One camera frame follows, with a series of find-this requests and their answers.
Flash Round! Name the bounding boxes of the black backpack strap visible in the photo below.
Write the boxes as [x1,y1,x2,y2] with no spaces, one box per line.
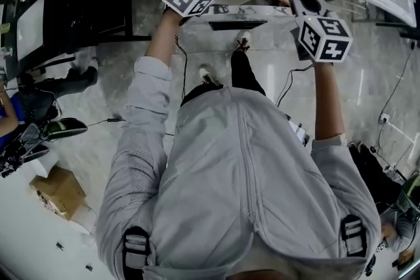
[121,226,151,280]
[341,214,368,257]

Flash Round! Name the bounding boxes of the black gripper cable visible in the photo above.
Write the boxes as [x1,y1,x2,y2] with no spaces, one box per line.
[275,63,315,110]
[174,35,189,100]

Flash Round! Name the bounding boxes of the person's right forearm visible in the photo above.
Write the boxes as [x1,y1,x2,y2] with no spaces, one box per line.
[312,60,346,142]

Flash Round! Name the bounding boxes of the black floor cable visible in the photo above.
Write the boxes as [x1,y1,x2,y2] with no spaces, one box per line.
[377,42,417,155]

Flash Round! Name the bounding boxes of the black device with green stripe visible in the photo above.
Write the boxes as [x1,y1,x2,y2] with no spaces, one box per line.
[41,117,89,142]

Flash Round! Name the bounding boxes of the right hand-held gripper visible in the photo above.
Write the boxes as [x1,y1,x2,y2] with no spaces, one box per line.
[288,0,354,63]

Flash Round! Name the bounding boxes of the person's black trousers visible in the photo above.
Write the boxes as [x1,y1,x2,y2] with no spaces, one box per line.
[180,49,267,108]

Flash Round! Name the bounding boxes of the person's white shoe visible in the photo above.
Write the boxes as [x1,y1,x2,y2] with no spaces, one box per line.
[235,30,253,52]
[198,63,221,87]

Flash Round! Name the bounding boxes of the black belt device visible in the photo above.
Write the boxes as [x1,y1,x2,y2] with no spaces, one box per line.
[286,114,312,146]

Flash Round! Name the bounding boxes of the white rectangular basin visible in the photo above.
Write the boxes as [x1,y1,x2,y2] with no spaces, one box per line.
[16,0,47,62]

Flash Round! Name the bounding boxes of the black adapter cable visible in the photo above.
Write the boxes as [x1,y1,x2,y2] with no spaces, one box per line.
[86,117,126,128]

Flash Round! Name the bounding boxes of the black table with white panel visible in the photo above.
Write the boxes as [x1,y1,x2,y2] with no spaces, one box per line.
[0,0,152,77]

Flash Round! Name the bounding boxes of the small cardboard box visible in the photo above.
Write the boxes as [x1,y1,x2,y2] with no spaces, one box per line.
[29,166,89,223]

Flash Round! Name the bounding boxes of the person's grey zip jacket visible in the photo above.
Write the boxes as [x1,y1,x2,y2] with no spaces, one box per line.
[94,55,384,280]

